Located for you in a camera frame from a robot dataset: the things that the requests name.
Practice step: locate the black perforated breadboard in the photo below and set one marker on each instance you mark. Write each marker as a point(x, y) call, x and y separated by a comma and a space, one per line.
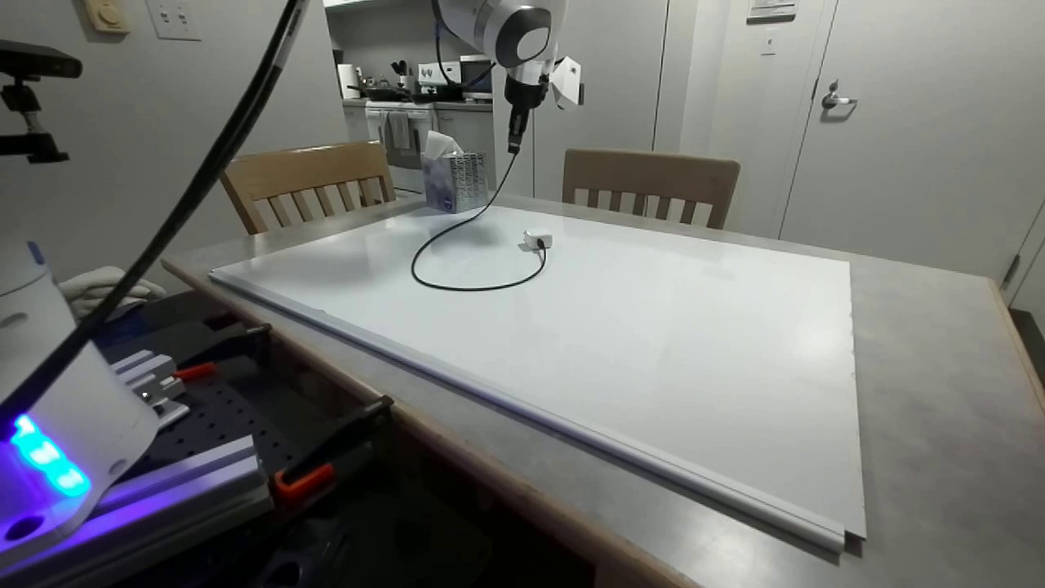
point(249, 387)

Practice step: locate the blue tissue box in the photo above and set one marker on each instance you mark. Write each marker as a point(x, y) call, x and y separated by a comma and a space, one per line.
point(456, 178)

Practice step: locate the white board mat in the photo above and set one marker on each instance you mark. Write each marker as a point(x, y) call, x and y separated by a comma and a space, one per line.
point(727, 371)

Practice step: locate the orange black clamp near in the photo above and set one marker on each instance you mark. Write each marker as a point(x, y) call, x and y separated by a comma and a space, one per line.
point(318, 469)

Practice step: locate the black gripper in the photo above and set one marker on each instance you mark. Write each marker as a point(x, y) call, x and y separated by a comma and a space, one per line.
point(525, 96)

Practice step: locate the aluminium extrusion rail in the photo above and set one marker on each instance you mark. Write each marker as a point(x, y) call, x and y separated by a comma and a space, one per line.
point(144, 521)

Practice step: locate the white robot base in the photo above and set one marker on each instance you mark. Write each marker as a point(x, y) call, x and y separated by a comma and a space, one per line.
point(85, 431)

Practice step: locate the white door with handle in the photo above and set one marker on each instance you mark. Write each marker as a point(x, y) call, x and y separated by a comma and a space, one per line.
point(929, 132)

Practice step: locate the white charger adapter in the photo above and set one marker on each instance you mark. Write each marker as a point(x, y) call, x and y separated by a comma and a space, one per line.
point(536, 243)

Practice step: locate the black camera on stand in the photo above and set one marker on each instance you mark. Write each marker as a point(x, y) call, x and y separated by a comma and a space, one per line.
point(28, 64)

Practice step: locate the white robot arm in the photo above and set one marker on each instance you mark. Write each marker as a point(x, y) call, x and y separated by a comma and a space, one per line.
point(525, 40)

